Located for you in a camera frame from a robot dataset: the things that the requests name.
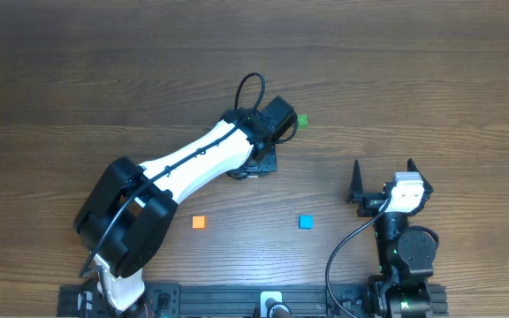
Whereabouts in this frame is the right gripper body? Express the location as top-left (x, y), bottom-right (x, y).
top-left (356, 192), bottom-right (391, 218)

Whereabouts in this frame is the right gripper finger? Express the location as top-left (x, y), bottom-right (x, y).
top-left (406, 158), bottom-right (435, 205)
top-left (346, 159), bottom-right (365, 205)

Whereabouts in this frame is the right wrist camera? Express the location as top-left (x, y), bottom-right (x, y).
top-left (384, 171), bottom-right (427, 216)

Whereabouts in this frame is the black cable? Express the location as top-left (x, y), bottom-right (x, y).
top-left (324, 196), bottom-right (392, 318)
top-left (80, 72), bottom-right (300, 279)

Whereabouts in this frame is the mounting rail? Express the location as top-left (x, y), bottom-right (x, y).
top-left (57, 282), bottom-right (450, 318)

